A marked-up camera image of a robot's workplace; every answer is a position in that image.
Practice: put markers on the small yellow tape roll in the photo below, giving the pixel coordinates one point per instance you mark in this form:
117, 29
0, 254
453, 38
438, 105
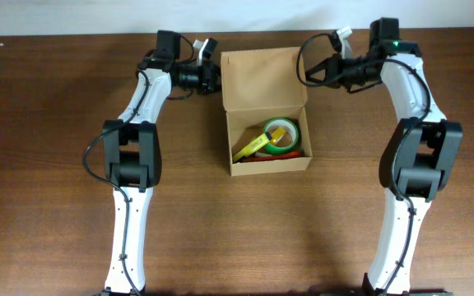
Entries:
277, 135

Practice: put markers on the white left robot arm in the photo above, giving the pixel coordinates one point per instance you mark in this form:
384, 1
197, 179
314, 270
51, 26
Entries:
133, 160

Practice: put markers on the pink highlighter marker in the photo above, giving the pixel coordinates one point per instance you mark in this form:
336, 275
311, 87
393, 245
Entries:
286, 156

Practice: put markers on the cardboard box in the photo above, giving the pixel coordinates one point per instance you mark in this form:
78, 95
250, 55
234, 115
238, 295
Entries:
259, 85

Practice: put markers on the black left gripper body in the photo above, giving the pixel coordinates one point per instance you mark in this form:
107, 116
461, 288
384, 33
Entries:
205, 72

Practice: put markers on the yellow highlighter marker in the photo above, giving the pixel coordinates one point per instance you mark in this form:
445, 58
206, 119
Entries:
252, 147

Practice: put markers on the blue whiteboard marker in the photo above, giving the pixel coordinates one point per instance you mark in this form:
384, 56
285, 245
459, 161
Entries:
261, 155

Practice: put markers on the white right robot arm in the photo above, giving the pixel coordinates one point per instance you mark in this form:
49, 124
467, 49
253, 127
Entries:
418, 160

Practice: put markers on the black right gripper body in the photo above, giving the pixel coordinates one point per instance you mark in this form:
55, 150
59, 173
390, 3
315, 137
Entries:
352, 69

